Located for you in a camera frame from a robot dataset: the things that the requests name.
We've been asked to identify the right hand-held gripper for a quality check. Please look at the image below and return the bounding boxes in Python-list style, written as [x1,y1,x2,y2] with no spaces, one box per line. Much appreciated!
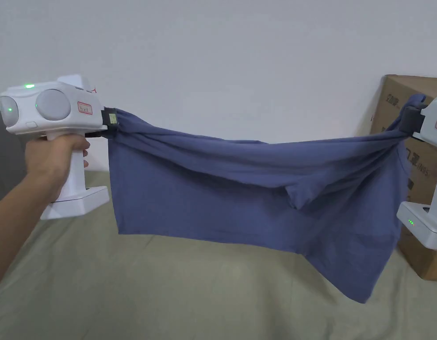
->
[396,82,437,253]

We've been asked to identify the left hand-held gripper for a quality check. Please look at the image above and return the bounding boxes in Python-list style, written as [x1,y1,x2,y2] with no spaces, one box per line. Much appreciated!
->
[0,73,120,220]

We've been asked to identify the dark blue shirt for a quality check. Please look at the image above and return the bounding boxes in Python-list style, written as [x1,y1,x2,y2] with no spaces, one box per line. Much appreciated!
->
[107,93,427,305]

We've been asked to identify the person's left forearm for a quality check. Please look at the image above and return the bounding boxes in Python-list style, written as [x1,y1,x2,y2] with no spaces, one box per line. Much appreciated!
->
[0,171,63,295]

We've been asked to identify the person's left hand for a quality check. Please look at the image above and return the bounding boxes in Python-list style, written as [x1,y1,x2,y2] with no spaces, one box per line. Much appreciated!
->
[23,134,92,185]

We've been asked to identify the brown cardboard carton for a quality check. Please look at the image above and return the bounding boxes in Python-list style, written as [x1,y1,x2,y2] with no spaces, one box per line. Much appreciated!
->
[368,74,437,283]

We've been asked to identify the bed with beige sheet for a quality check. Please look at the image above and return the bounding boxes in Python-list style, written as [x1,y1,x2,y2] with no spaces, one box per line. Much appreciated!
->
[0,169,437,340]

